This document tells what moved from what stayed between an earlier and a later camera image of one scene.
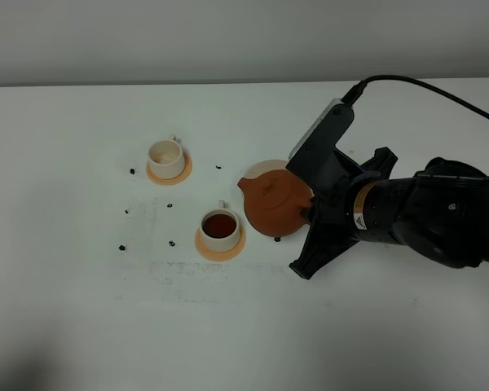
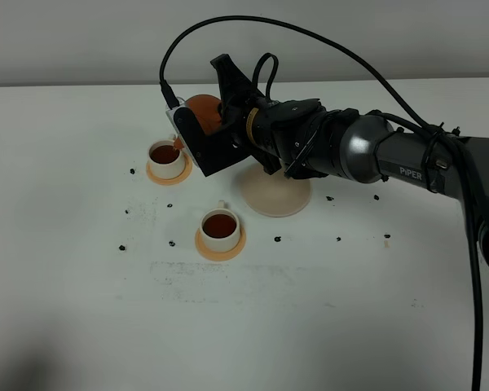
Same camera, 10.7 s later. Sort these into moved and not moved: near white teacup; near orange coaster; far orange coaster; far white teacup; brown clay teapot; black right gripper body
Moved: black right gripper body; brown clay teapot
Not moved: near white teacup; near orange coaster; far orange coaster; far white teacup
